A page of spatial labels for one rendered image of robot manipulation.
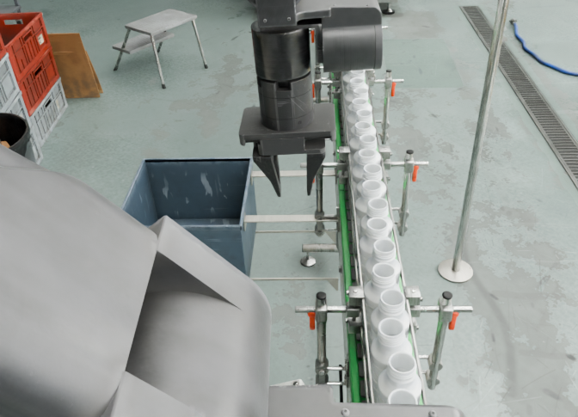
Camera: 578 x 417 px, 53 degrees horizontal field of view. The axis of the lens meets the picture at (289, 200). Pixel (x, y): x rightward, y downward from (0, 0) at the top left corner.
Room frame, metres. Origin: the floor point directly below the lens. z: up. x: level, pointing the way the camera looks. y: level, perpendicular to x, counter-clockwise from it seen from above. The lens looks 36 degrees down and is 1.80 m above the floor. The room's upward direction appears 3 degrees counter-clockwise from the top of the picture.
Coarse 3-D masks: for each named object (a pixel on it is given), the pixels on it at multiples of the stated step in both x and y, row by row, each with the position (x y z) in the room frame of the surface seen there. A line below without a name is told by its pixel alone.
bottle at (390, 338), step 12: (384, 324) 0.56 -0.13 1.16; (396, 324) 0.56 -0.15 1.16; (384, 336) 0.53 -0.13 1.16; (396, 336) 0.53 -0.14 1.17; (372, 348) 0.55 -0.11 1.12; (384, 348) 0.53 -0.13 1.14; (396, 348) 0.53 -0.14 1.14; (408, 348) 0.54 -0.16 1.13; (372, 360) 0.54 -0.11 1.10; (384, 360) 0.52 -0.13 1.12; (372, 372) 0.54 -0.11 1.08; (372, 384) 0.54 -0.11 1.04
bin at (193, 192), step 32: (160, 160) 1.39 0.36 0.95; (192, 160) 1.38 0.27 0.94; (224, 160) 1.38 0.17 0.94; (128, 192) 1.23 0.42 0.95; (160, 192) 1.39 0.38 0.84; (192, 192) 1.38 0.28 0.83; (224, 192) 1.38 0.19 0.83; (192, 224) 1.36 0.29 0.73; (224, 224) 1.35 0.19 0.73; (224, 256) 1.07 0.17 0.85
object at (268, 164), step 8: (256, 144) 0.54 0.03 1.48; (256, 152) 0.53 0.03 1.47; (256, 160) 0.52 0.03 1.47; (264, 160) 0.52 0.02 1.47; (272, 160) 0.53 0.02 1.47; (264, 168) 0.53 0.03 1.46; (272, 168) 0.53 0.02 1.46; (272, 176) 0.53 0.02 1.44; (272, 184) 0.54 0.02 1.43; (280, 184) 0.56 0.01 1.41; (280, 192) 0.55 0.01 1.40
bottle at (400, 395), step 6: (396, 390) 0.44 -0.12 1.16; (402, 390) 0.44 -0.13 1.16; (408, 390) 0.44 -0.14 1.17; (390, 396) 0.44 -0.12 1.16; (396, 396) 0.44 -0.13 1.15; (402, 396) 0.44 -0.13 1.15; (408, 396) 0.44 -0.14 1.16; (414, 396) 0.43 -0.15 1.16; (390, 402) 0.44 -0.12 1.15; (396, 402) 0.44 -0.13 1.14; (402, 402) 0.44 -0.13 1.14; (408, 402) 0.44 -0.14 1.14; (414, 402) 0.43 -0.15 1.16
